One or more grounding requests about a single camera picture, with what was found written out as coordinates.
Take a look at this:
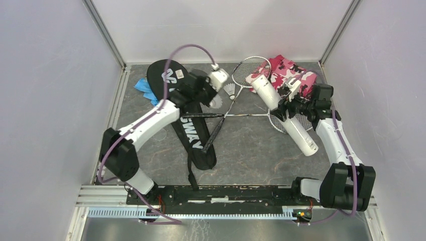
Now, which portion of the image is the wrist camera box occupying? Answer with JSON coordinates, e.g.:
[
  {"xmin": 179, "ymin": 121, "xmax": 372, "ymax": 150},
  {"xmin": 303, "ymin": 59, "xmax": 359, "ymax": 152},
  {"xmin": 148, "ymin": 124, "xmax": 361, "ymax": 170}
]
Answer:
[
  {"xmin": 208, "ymin": 68, "xmax": 229, "ymax": 92},
  {"xmin": 284, "ymin": 78, "xmax": 301, "ymax": 102}
]

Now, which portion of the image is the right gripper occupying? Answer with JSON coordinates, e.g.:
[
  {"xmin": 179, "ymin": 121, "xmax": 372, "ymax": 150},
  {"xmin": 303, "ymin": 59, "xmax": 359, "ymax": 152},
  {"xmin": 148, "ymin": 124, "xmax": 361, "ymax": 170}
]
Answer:
[{"xmin": 270, "ymin": 88, "xmax": 314, "ymax": 122}]

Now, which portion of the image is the pink camouflage bag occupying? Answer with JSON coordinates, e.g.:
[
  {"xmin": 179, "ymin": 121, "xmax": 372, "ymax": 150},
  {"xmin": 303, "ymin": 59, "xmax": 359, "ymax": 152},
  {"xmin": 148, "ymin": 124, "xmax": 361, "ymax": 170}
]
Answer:
[{"xmin": 249, "ymin": 55, "xmax": 318, "ymax": 97}]

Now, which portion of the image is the white shuttlecock tube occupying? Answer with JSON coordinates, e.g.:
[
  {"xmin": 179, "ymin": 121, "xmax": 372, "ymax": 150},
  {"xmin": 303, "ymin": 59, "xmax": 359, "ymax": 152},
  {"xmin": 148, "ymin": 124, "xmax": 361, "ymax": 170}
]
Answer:
[{"xmin": 251, "ymin": 75, "xmax": 318, "ymax": 156}]

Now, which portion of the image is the black racket bag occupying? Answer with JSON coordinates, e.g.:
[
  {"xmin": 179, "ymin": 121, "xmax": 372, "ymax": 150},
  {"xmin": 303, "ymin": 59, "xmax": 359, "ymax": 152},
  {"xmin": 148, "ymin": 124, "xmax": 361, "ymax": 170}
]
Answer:
[{"xmin": 146, "ymin": 59, "xmax": 217, "ymax": 191}]

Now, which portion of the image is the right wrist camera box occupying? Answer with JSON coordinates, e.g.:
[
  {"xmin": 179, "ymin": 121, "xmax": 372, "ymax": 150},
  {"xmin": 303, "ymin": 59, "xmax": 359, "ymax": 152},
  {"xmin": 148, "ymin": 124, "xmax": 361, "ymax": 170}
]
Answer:
[{"xmin": 284, "ymin": 78, "xmax": 301, "ymax": 102}]

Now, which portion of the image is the white racket upper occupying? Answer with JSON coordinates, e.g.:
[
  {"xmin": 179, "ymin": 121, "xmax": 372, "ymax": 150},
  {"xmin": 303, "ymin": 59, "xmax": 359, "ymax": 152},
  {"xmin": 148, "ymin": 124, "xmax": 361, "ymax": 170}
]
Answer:
[{"xmin": 201, "ymin": 56, "xmax": 271, "ymax": 154}]

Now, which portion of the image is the white slotted cable duct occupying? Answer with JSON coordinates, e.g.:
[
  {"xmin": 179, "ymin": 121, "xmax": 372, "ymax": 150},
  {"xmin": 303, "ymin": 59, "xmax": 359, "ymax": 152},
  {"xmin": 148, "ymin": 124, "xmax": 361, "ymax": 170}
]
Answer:
[{"xmin": 87, "ymin": 207, "xmax": 297, "ymax": 221}]

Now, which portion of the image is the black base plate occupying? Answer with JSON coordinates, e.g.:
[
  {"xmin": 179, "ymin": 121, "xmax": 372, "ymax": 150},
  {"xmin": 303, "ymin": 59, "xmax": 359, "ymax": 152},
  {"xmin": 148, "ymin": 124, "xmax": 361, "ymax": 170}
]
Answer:
[{"xmin": 144, "ymin": 185, "xmax": 320, "ymax": 215}]

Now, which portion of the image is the shuttlecock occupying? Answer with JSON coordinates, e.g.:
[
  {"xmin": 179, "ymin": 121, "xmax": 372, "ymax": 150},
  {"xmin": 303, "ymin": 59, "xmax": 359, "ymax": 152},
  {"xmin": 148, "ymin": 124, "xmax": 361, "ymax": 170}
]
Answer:
[
  {"xmin": 209, "ymin": 94, "xmax": 223, "ymax": 109},
  {"xmin": 223, "ymin": 83, "xmax": 236, "ymax": 100}
]

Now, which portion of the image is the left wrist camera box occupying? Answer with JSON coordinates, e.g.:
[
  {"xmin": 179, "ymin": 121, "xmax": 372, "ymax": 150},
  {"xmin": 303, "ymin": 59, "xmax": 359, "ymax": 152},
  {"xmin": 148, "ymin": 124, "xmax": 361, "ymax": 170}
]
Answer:
[{"xmin": 208, "ymin": 68, "xmax": 229, "ymax": 92}]

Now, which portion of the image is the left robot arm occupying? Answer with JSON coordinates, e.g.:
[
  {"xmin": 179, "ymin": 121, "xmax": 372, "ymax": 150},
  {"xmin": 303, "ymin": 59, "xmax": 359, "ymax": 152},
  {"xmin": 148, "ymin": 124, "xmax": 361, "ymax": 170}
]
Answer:
[{"xmin": 99, "ymin": 65, "xmax": 229, "ymax": 205}]

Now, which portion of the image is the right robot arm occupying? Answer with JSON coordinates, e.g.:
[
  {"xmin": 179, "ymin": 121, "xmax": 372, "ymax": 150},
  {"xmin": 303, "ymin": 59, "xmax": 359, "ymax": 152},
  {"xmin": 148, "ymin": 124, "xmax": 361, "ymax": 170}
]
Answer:
[{"xmin": 272, "ymin": 84, "xmax": 376, "ymax": 214}]

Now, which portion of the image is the blue cloth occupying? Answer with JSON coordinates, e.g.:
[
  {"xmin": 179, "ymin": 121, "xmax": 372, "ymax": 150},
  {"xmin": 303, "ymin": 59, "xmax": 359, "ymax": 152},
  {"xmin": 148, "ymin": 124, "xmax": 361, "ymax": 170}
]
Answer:
[{"xmin": 134, "ymin": 77, "xmax": 159, "ymax": 106}]

